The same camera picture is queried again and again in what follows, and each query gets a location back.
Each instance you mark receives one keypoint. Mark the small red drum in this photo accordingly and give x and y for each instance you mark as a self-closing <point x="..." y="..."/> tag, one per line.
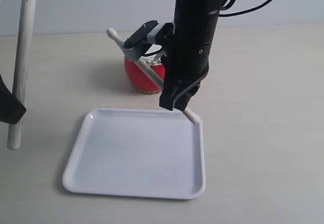
<point x="137" y="77"/>

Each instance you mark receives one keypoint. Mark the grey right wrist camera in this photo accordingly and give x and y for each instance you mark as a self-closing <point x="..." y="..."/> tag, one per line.
<point x="142" y="39"/>

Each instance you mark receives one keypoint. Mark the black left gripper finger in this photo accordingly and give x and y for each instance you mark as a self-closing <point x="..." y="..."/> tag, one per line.
<point x="11" y="109"/>

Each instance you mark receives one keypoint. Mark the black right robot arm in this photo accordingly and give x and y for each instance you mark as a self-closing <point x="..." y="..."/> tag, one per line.
<point x="199" y="11"/>

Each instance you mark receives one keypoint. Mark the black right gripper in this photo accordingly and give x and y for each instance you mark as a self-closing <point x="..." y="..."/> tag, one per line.
<point x="186" y="63"/>

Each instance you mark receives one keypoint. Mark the white wooden drumstick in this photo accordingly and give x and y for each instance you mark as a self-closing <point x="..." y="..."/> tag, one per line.
<point x="144" y="67"/>
<point x="24" y="39"/>

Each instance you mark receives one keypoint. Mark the white plastic tray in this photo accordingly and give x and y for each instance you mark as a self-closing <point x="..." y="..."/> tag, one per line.
<point x="138" y="153"/>

